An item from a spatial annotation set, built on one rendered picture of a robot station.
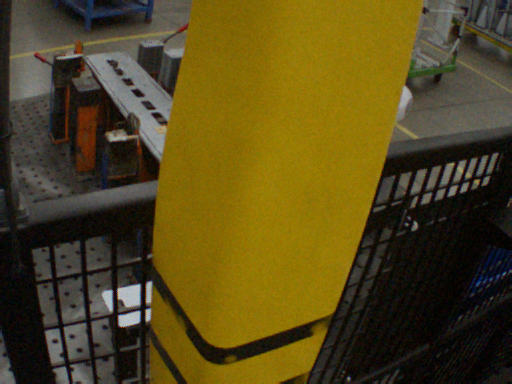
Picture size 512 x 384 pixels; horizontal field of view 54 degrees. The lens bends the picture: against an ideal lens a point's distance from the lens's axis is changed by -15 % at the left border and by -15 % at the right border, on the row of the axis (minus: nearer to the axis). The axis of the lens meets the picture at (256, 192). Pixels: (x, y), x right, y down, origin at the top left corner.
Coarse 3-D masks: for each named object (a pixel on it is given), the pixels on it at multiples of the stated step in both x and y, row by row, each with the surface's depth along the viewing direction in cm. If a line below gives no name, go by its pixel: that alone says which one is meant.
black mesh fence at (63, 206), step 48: (432, 144) 54; (480, 144) 58; (96, 192) 38; (144, 192) 39; (0, 240) 33; (48, 240) 36; (144, 240) 41; (384, 240) 59; (480, 240) 74; (0, 288) 35; (144, 288) 44; (384, 288) 65; (144, 336) 47; (384, 336) 74; (432, 336) 84; (480, 336) 104
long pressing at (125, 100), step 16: (96, 64) 200; (128, 64) 204; (112, 80) 189; (144, 80) 192; (112, 96) 179; (128, 96) 180; (144, 96) 181; (160, 96) 183; (128, 112) 170; (144, 112) 171; (160, 112) 173; (144, 128) 163; (144, 144) 158; (160, 144) 156; (160, 160) 150
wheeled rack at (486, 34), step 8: (456, 0) 793; (456, 24) 807; (472, 24) 797; (456, 32) 820; (472, 32) 786; (480, 32) 775; (488, 32) 775; (488, 40) 766; (496, 40) 757; (504, 40) 774; (504, 48) 747
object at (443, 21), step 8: (448, 0) 694; (440, 8) 710; (448, 8) 699; (440, 16) 714; (448, 16) 708; (440, 24) 718; (448, 24) 717; (440, 32) 723; (448, 32) 727; (432, 40) 737; (440, 40) 727
